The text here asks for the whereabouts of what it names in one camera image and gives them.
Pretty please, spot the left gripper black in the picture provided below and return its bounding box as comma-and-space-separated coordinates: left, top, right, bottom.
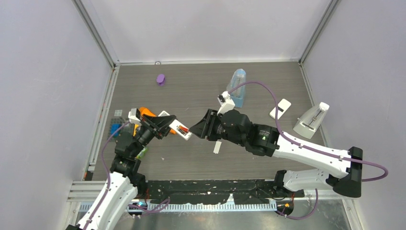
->
131, 114, 177, 157

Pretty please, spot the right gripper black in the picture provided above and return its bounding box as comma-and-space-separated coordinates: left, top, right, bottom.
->
190, 108, 246, 147

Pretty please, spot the white remote control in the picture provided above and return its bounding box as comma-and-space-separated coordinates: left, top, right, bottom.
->
170, 119, 192, 140

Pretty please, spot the white battery cover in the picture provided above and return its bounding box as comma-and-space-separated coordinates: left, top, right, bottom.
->
213, 141, 222, 154

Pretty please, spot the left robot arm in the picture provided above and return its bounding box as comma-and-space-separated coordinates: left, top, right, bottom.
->
66, 114, 176, 230

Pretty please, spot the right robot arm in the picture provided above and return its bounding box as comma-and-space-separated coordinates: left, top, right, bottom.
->
189, 109, 363, 198

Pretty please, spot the small white remote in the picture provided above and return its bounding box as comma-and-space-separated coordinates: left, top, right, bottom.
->
269, 99, 292, 120

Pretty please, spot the yellow tape measure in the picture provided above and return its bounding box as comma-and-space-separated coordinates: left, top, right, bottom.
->
133, 124, 140, 137

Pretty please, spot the green owl toy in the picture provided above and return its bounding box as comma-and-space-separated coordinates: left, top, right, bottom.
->
136, 147, 148, 159

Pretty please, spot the purple cap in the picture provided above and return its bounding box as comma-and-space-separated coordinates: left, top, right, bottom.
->
156, 74, 166, 86

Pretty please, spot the blue lego brick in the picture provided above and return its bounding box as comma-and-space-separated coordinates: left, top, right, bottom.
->
110, 123, 121, 138

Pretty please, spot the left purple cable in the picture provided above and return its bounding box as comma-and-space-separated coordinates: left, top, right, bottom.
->
81, 120, 131, 230

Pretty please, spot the purple cable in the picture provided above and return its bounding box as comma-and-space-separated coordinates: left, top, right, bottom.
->
81, 120, 131, 230
228, 81, 389, 183

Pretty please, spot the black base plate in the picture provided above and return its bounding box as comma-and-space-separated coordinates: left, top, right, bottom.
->
137, 179, 305, 205

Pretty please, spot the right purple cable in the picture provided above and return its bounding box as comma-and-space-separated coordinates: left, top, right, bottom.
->
228, 81, 389, 183

